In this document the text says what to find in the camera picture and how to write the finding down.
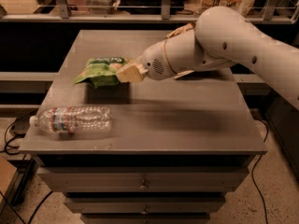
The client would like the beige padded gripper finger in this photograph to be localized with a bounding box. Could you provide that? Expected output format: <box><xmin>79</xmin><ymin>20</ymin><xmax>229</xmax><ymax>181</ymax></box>
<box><xmin>116</xmin><ymin>63</ymin><xmax>149</xmax><ymax>83</ymax></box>

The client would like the white rounded gripper body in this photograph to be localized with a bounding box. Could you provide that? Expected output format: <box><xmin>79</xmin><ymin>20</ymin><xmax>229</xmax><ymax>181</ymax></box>
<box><xmin>141</xmin><ymin>41</ymin><xmax>174</xmax><ymax>80</ymax></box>

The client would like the green rice chip bag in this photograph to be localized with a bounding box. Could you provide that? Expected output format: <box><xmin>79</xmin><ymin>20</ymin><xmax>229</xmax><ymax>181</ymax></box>
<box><xmin>74</xmin><ymin>57</ymin><xmax>131</xmax><ymax>89</ymax></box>

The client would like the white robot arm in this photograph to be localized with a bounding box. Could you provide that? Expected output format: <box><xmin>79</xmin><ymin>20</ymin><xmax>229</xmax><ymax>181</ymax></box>
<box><xmin>116</xmin><ymin>7</ymin><xmax>299</xmax><ymax>108</ymax></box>

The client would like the brown sea salt chip bag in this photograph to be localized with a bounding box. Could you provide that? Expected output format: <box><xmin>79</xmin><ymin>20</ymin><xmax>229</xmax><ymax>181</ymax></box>
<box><xmin>165</xmin><ymin>22</ymin><xmax>197</xmax><ymax>79</ymax></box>

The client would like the black bag behind railing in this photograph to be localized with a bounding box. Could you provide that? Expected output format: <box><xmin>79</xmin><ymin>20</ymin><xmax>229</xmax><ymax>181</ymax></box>
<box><xmin>118</xmin><ymin>0</ymin><xmax>186</xmax><ymax>15</ymax></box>

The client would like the clear plastic water bottle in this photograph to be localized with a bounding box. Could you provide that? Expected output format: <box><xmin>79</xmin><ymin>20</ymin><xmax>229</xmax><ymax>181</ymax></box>
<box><xmin>29</xmin><ymin>105</ymin><xmax>112</xmax><ymax>133</ymax></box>

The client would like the grey drawer cabinet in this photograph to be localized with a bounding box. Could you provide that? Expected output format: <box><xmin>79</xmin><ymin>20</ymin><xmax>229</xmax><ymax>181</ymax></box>
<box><xmin>21</xmin><ymin>30</ymin><xmax>265</xmax><ymax>224</ymax></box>

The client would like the metal drawer knob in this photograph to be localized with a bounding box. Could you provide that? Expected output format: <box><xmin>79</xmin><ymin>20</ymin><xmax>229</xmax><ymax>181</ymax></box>
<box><xmin>140</xmin><ymin>206</ymin><xmax>149</xmax><ymax>215</ymax></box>
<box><xmin>139</xmin><ymin>180</ymin><xmax>149</xmax><ymax>190</ymax></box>

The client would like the lower metal drawer knob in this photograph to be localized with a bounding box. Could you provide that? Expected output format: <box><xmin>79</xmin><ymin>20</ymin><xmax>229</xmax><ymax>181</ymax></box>
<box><xmin>140</xmin><ymin>206</ymin><xmax>149</xmax><ymax>215</ymax></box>

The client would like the metal railing frame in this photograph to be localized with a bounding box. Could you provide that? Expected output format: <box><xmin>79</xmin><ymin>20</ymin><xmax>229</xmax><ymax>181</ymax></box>
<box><xmin>0</xmin><ymin>0</ymin><xmax>299</xmax><ymax>24</ymax></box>

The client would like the black cables left floor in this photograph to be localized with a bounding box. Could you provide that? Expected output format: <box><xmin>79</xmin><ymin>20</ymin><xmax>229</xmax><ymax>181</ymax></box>
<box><xmin>0</xmin><ymin>110</ymin><xmax>36</xmax><ymax>156</ymax></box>

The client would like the black cable right floor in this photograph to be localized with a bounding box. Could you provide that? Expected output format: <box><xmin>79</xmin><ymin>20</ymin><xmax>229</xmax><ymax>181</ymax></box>
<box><xmin>250</xmin><ymin>119</ymin><xmax>270</xmax><ymax>224</ymax></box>

